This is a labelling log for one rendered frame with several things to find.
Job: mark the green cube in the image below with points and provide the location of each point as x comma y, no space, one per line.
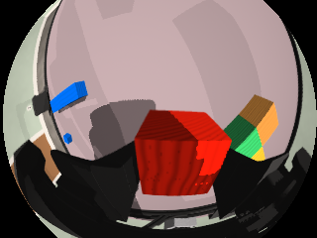
245,137

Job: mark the wooden cube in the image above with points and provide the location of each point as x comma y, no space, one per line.
261,113

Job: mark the blue rectangular bar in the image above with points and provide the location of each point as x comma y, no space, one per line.
71,94

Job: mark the yellow cube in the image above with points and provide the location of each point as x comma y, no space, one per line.
259,155

